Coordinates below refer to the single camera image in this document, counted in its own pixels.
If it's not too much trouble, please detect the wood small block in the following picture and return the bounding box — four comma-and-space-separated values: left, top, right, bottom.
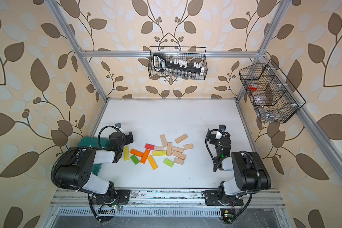
183, 143, 193, 150
172, 146, 184, 153

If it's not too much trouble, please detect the wood long block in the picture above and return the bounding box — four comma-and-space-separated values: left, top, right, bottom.
175, 134, 188, 143
172, 151, 186, 160
160, 135, 168, 147

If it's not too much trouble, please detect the wood long block vertical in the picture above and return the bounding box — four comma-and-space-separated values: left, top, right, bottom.
167, 142, 173, 156

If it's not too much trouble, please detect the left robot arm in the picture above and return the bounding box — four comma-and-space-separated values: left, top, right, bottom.
51, 123, 134, 223

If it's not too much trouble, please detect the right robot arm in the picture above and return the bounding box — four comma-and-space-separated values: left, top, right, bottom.
202, 124, 271, 224

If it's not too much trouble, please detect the yellow long block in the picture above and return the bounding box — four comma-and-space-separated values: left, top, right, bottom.
123, 146, 130, 161

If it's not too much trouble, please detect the orange long block flat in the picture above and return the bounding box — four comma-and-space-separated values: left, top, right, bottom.
130, 149, 144, 157

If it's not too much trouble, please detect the dark green block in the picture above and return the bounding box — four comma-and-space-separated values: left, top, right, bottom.
130, 155, 140, 165

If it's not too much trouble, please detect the wood block beside red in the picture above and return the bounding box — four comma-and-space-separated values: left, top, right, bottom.
154, 146, 164, 151

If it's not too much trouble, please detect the amber yellow block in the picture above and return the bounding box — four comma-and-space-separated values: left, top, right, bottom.
147, 155, 158, 170

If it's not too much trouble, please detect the yellow-green long block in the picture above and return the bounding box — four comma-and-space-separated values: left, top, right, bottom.
153, 151, 167, 156

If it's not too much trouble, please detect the wood small block lowest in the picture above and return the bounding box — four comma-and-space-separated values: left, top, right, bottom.
174, 158, 184, 165

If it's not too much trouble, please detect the light green small block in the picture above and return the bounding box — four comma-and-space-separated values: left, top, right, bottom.
163, 159, 174, 168

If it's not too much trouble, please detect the red cup in basket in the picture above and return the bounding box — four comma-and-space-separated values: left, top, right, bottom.
248, 83, 258, 92

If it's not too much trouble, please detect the black socket tool set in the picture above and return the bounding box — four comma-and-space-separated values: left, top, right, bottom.
151, 53, 206, 75

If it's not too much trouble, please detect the side wire basket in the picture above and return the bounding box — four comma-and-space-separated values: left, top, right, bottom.
239, 59, 306, 124

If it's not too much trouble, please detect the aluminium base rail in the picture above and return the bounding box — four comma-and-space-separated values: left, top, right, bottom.
49, 188, 286, 219

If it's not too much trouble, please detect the back wire basket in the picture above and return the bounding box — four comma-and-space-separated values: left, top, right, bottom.
148, 45, 208, 80

